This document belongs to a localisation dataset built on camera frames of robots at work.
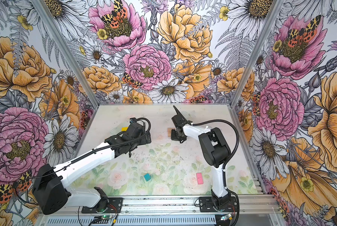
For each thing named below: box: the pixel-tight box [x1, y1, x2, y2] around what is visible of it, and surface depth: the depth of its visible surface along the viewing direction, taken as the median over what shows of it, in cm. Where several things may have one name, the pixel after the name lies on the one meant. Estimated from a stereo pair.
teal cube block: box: [144, 173, 152, 182], surface depth 85 cm
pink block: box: [196, 172, 204, 185], surface depth 85 cm
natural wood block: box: [167, 127, 176, 138], surface depth 107 cm
